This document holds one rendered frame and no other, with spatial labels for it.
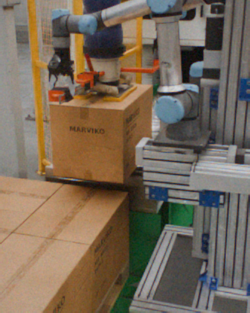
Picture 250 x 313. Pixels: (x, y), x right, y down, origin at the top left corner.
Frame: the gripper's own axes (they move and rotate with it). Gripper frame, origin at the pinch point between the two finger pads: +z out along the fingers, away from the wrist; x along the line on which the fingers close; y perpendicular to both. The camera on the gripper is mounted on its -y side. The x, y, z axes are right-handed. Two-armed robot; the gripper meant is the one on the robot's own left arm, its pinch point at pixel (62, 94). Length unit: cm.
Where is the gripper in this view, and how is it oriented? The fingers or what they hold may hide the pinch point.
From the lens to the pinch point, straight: 223.6
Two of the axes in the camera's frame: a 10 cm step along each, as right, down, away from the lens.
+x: -9.6, -1.0, 2.5
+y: 2.7, -3.3, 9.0
